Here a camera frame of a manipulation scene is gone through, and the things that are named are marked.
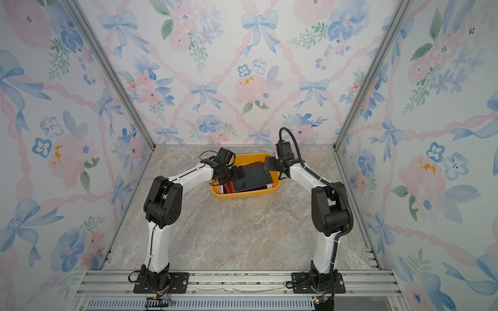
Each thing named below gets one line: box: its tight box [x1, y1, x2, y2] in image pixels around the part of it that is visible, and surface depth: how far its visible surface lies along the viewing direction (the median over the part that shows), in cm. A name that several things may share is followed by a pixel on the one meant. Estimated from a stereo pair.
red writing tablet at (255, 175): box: [223, 161, 274, 194], surface depth 105 cm
